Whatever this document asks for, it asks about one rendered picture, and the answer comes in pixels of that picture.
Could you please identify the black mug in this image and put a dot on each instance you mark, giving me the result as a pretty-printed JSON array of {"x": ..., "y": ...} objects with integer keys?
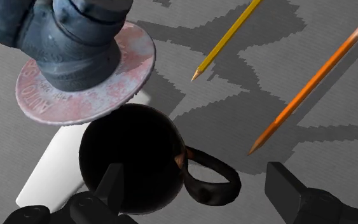
[{"x": 135, "y": 158}]

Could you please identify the orange pencil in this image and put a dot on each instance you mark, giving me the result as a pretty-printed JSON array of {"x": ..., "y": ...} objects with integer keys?
[{"x": 312, "y": 83}]

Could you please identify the white flat rectangular block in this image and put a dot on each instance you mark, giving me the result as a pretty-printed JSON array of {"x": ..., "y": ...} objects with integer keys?
[{"x": 53, "y": 173}]

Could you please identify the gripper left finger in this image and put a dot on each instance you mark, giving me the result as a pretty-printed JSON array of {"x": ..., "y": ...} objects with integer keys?
[{"x": 104, "y": 198}]

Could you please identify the blue figure on pink base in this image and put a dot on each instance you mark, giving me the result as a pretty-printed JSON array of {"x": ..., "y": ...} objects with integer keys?
[{"x": 73, "y": 56}]

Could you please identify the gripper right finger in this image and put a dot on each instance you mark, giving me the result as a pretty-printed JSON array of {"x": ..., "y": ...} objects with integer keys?
[{"x": 290, "y": 192}]

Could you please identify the yellow pencil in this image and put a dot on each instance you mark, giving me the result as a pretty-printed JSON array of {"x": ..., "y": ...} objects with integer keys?
[{"x": 225, "y": 38}]

